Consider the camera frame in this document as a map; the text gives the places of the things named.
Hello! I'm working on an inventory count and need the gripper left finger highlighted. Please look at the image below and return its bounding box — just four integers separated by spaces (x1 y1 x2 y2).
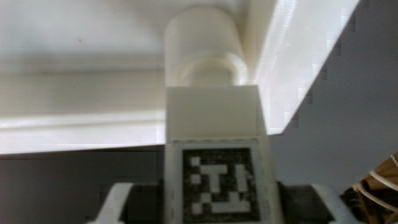
86 183 133 224

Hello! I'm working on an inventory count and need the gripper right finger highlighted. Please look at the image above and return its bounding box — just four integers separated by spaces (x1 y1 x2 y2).
312 184 362 224

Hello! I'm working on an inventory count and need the white square table top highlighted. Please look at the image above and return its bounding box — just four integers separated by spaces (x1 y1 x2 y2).
0 0 360 155

